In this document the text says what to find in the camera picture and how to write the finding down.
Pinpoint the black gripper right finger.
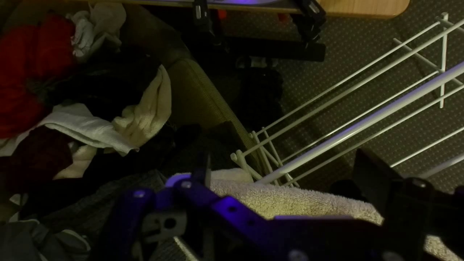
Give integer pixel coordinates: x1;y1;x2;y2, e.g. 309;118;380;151
351;150;464;261

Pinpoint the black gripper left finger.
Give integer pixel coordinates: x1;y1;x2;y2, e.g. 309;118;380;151
96;163;383;261

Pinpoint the cream terry towel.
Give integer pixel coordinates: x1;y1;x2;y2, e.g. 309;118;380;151
166;167;463;261

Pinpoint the white cloth in pile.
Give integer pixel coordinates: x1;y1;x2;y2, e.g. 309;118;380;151
0;66;171;180

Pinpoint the dark clothes pile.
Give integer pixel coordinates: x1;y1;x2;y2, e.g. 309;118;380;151
0;45;244;261

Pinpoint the red garment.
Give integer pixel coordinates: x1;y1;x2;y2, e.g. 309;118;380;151
0;15;76;140

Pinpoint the white wire drying rack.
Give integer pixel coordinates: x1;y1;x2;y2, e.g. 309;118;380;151
232;14;464;188

